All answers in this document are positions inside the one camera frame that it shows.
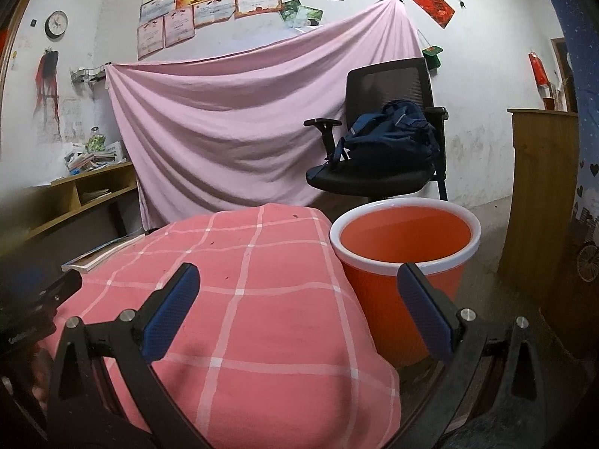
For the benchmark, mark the red tassel wall ornament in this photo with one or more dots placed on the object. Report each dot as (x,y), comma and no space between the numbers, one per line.
(47,79)

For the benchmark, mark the blue backpack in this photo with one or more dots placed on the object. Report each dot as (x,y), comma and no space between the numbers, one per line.
(388,145)

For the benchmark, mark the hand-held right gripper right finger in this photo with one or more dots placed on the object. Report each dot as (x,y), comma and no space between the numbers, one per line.
(428,311)

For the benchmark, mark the blue printed curtain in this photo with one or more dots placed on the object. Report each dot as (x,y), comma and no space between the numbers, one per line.
(580,103)

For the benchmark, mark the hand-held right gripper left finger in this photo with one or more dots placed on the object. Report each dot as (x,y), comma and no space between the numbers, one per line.
(171,311)

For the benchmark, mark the green nature photo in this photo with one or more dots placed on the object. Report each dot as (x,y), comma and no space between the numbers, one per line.
(290,9)
(310,16)

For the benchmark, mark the stack of books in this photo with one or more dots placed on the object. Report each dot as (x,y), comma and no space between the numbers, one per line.
(86,159)

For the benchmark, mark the orange plastic bucket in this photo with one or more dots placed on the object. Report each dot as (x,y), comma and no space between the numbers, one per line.
(402,238)

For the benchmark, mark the wooden cabinet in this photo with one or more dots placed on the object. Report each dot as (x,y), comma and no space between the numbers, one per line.
(538,196)

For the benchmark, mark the black office chair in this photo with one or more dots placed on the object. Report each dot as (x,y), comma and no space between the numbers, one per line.
(388,84)

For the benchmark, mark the red paper poster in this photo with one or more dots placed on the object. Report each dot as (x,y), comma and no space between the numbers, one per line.
(433,5)

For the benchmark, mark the glass jar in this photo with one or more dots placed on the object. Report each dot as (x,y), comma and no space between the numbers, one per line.
(97,140)

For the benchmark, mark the red hanging ornament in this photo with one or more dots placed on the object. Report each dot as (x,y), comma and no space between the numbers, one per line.
(539,70)

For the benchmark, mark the blue cover book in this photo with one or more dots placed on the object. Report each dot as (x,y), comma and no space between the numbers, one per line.
(93,257)

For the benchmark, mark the papers in shelf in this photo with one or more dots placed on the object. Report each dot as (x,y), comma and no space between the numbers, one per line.
(96,194)

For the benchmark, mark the round wall clock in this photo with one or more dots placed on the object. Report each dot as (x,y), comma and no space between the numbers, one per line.
(56,24)

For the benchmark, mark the wooden shelf unit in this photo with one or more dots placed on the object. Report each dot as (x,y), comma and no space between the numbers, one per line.
(93,182)

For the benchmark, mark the wooden framed picture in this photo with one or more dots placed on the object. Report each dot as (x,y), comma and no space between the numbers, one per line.
(558,75)

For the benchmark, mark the white cardboard box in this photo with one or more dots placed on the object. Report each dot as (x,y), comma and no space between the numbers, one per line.
(114,152)

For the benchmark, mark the group of wall certificates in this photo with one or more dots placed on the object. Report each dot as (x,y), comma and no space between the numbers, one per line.
(206,4)

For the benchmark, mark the green hanging ornament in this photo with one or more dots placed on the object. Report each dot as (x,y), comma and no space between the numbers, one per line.
(433,56)

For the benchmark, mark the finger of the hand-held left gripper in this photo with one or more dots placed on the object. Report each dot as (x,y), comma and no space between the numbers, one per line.
(63,290)

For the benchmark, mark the pink hanging sheet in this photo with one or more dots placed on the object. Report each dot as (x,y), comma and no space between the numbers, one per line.
(234,126)

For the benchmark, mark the metal wall rack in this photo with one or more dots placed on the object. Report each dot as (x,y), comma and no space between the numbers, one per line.
(89,75)

